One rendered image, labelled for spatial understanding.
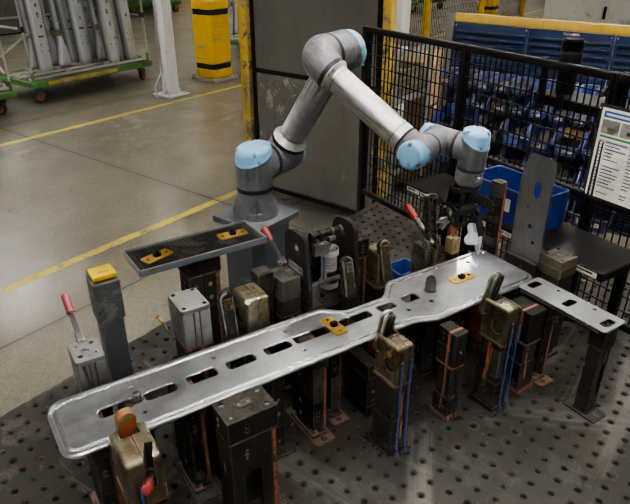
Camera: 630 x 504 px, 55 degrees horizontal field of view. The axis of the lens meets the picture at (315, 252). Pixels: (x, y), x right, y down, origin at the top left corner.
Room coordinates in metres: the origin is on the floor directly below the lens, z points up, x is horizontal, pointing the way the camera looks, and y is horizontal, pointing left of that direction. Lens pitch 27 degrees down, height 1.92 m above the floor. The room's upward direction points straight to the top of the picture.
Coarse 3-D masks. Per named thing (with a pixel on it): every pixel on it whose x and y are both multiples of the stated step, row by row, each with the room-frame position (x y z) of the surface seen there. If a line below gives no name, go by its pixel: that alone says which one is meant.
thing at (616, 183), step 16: (608, 112) 1.87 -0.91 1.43; (624, 112) 1.83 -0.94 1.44; (608, 128) 1.86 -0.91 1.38; (624, 128) 1.82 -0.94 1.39; (592, 144) 1.90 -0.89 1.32; (608, 144) 1.86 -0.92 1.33; (624, 144) 1.81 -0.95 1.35; (592, 160) 1.89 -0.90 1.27; (608, 160) 1.85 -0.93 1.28; (624, 160) 1.80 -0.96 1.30; (608, 176) 1.83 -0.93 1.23; (624, 176) 1.79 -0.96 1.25; (608, 192) 1.82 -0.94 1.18; (624, 192) 1.78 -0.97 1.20; (624, 208) 1.77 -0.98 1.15
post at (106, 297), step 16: (96, 288) 1.31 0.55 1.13; (112, 288) 1.33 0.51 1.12; (96, 304) 1.31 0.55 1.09; (112, 304) 1.33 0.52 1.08; (112, 320) 1.33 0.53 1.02; (112, 336) 1.33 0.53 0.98; (112, 352) 1.32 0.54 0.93; (128, 352) 1.34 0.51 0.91; (112, 368) 1.32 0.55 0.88; (128, 368) 1.34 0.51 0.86
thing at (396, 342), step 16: (400, 336) 1.23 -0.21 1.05; (384, 352) 1.22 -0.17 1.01; (400, 352) 1.18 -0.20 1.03; (384, 368) 1.21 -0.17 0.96; (400, 368) 1.18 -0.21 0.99; (384, 384) 1.22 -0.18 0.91; (400, 384) 1.18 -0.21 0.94; (384, 400) 1.21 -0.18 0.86; (400, 400) 1.18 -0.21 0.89; (384, 416) 1.21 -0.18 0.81; (400, 416) 1.20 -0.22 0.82; (368, 432) 1.26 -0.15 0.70; (384, 432) 1.20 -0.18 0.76; (400, 432) 1.20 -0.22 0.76; (384, 448) 1.19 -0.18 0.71; (400, 448) 1.19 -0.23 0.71
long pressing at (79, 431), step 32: (480, 256) 1.73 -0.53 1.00; (416, 288) 1.53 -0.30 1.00; (448, 288) 1.53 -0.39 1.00; (480, 288) 1.53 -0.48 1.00; (512, 288) 1.54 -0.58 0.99; (288, 320) 1.36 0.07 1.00; (416, 320) 1.37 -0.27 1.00; (224, 352) 1.23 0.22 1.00; (256, 352) 1.23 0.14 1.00; (288, 352) 1.23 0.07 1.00; (320, 352) 1.23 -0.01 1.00; (128, 384) 1.11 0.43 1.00; (160, 384) 1.11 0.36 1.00; (192, 384) 1.11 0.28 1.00; (224, 384) 1.11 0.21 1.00; (256, 384) 1.11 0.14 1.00; (64, 416) 1.00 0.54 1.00; (96, 416) 1.00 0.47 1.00; (160, 416) 1.00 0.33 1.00; (64, 448) 0.91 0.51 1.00; (96, 448) 0.91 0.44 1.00
